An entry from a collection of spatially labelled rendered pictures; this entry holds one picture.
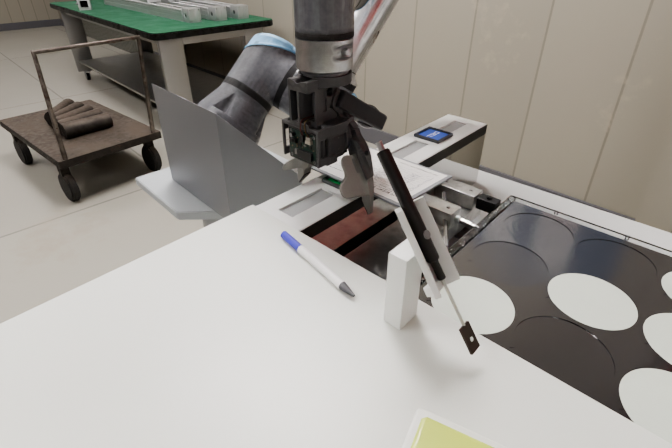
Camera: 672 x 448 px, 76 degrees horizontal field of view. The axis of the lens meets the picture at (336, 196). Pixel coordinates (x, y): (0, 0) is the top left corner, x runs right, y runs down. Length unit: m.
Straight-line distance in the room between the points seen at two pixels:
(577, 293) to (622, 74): 1.85
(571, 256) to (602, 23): 1.81
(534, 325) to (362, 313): 0.22
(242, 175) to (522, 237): 0.50
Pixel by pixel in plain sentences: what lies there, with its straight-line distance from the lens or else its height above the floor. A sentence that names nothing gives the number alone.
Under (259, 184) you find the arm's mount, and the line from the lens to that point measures 0.85.
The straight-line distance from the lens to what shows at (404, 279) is 0.39.
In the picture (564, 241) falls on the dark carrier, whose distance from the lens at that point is 0.74.
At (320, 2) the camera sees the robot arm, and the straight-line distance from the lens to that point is 0.54.
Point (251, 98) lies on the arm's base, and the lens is 0.93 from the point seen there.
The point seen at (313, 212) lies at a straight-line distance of 0.61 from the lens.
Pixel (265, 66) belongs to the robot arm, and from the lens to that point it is 0.94.
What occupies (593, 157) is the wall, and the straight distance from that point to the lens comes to 2.54.
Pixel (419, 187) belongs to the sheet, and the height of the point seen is 0.97.
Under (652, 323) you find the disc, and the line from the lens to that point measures 0.65.
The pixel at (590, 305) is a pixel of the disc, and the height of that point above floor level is 0.90.
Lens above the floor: 1.28
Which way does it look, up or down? 30 degrees down
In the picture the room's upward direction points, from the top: straight up
